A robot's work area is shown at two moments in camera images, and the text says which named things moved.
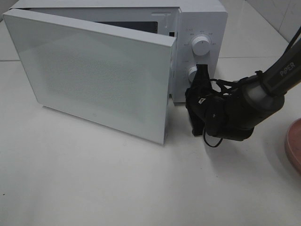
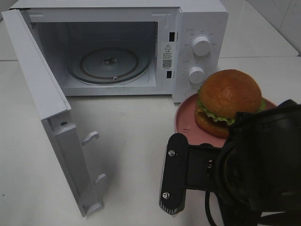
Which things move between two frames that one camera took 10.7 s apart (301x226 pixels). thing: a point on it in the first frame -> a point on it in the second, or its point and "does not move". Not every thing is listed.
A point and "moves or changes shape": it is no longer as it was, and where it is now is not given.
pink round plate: [292, 144] moves or changes shape
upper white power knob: [201, 45] does not move
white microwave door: [119, 78] -> [52, 104]
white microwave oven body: [199, 27] does not move
